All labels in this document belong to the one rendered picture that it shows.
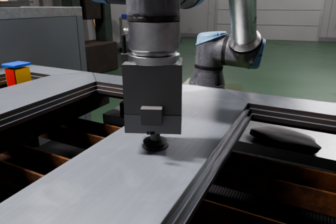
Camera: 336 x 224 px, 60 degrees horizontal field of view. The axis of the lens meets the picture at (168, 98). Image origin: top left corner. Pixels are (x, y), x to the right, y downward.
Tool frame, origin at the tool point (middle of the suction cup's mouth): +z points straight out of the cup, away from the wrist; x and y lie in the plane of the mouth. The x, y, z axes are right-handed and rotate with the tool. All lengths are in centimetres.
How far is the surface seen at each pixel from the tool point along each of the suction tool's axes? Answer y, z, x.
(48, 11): -53, -20, 82
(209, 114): 9.8, -1.2, 14.6
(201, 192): 7.0, 0.8, -9.2
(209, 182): 8.3, 0.8, -6.9
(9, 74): -49, -3, 42
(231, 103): 15.4, -1.2, 22.0
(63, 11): -50, -20, 90
